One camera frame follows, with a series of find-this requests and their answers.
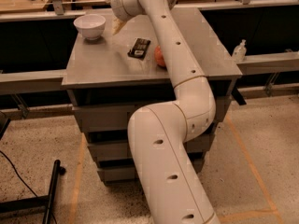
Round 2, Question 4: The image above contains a middle grey drawer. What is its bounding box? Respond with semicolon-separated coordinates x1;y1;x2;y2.
86;130;215;161

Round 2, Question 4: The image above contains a red apple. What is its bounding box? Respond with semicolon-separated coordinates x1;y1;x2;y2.
154;46;165;67

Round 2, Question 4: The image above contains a bottom grey drawer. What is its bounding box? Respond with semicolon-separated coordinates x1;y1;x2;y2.
96;153;205;183

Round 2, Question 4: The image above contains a black cable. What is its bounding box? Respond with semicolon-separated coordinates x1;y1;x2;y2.
0;149;59;224

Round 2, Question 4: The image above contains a clear sanitizer bottle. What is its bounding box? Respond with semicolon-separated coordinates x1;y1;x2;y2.
232;39;247;63

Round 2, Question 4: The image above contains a grey drawer cabinet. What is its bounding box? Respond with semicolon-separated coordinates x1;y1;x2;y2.
61;7;243;184

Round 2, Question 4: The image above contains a grey metal railing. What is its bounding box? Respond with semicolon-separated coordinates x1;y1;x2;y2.
1;1;298;95

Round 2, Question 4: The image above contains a white ceramic bowl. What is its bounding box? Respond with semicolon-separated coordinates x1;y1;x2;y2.
74;14;106;40

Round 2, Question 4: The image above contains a grey drawer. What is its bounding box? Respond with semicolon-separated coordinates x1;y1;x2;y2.
96;153;205;183
72;96;232;133
86;130;215;161

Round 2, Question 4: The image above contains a black metal stand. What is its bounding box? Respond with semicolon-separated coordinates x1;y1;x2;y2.
0;160;65;224

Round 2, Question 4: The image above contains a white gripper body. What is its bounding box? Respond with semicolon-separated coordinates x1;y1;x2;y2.
110;0;146;21

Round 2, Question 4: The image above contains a black snack bar wrapper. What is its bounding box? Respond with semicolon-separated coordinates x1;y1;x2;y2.
128;38;150;59

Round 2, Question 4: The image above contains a top grey drawer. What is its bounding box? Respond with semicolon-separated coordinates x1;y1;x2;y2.
72;96;232;133

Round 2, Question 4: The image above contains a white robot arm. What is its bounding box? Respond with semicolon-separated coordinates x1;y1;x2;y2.
110;0;221;224

